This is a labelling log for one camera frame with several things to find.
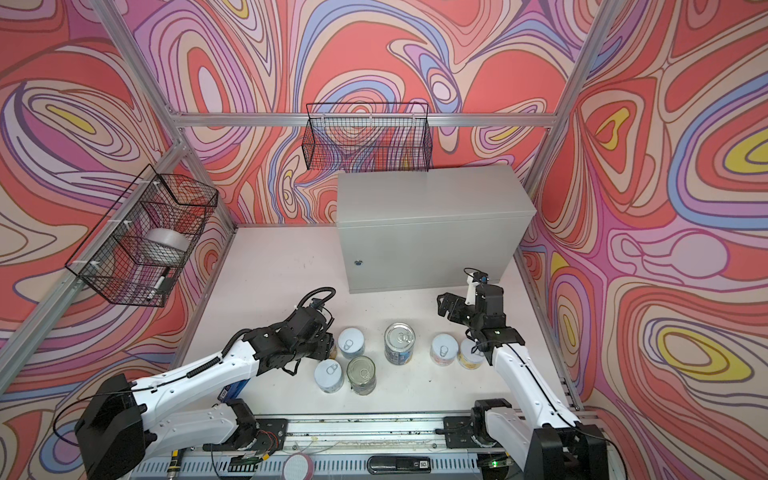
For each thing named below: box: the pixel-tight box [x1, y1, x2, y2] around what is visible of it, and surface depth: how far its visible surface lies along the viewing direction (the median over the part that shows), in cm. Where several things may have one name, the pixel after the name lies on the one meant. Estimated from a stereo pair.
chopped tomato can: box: [346, 355, 377, 396], surface depth 75 cm
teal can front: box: [314, 359, 344, 394], surface depth 80 cm
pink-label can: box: [430, 333, 459, 367], surface depth 84 cm
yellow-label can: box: [457, 338, 485, 370], surface depth 83 cm
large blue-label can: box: [384, 322, 416, 366], surface depth 81 cm
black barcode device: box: [367, 456, 432, 474], surface depth 68 cm
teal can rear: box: [337, 327, 365, 360], surface depth 86 cm
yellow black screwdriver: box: [167, 450, 181, 473], surface depth 70 cm
